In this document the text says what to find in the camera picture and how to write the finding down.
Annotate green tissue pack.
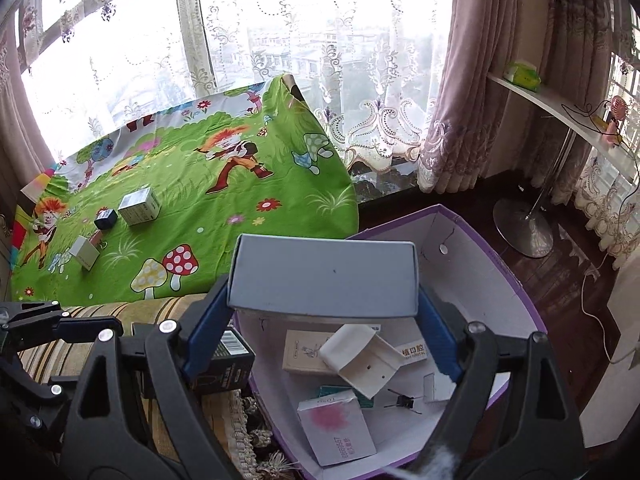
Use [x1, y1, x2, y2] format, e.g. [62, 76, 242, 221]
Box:
[504, 61, 542, 92]

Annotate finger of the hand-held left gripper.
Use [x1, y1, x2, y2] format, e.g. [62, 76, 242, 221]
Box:
[0, 350, 81, 436]
[0, 300, 151, 350]

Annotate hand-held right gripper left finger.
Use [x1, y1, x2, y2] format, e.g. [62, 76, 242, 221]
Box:
[62, 274, 241, 480]

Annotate white sheer lace curtain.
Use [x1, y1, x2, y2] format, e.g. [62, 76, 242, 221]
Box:
[20, 0, 456, 171]

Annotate small pink fan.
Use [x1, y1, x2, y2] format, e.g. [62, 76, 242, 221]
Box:
[602, 96, 628, 148]

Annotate black cable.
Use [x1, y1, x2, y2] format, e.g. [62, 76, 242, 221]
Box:
[560, 101, 608, 122]

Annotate lace trimmed window curtain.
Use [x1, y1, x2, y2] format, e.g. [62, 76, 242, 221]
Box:
[572, 50, 640, 261]

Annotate silver floor lamp stand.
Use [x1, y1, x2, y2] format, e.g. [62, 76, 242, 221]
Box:
[492, 122, 578, 258]

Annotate white box tray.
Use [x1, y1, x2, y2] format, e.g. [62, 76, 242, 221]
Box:
[318, 324, 405, 397]

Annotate white curved shelf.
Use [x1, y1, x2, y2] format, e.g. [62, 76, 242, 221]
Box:
[487, 71, 640, 183]

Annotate large grey cardboard box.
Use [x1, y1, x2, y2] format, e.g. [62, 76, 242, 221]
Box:
[227, 234, 418, 318]

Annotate brown board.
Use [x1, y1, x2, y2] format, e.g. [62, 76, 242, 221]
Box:
[280, 74, 312, 106]

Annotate white and green box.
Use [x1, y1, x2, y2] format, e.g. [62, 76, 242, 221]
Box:
[118, 187, 161, 227]

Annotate beige box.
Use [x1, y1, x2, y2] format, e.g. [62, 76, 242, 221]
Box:
[282, 330, 346, 375]

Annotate white cable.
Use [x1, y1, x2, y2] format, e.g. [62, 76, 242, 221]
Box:
[579, 250, 640, 366]

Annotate pink patterned curtain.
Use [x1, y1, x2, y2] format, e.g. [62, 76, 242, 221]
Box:
[417, 0, 616, 196]
[0, 25, 51, 181]

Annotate white box with orange label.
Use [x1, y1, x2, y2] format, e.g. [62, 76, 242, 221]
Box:
[395, 342, 428, 362]

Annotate white box with pink blotch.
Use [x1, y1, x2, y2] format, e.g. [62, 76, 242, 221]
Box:
[296, 394, 377, 467]

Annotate white furniture panel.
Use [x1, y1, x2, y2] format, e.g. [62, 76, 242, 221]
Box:
[580, 255, 640, 448]

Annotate purple cardboard storage box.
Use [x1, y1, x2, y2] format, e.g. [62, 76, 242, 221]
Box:
[234, 204, 548, 478]

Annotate green cartoon printed cloth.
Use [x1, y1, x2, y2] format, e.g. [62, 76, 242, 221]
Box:
[9, 79, 360, 306]

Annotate small plain white box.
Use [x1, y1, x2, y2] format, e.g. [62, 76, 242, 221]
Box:
[422, 372, 453, 403]

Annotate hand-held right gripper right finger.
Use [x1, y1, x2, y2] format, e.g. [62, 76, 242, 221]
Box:
[415, 290, 587, 480]

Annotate black box with barcode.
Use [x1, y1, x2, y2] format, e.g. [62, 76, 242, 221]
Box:
[187, 327, 256, 393]

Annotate striped sofa cover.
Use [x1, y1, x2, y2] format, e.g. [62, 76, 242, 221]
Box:
[15, 292, 301, 480]

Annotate small white tilted box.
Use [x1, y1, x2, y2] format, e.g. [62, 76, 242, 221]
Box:
[69, 235, 101, 272]

